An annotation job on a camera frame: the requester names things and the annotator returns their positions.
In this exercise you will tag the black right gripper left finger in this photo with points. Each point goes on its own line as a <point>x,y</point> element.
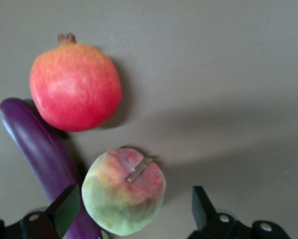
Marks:
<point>59,216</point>

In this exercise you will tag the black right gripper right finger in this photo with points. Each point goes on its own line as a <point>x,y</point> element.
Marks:
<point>204,219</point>

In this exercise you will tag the long purple eggplant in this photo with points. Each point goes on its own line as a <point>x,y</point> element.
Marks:
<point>39,149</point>

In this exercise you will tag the red apple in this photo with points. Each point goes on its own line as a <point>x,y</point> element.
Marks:
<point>75,87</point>

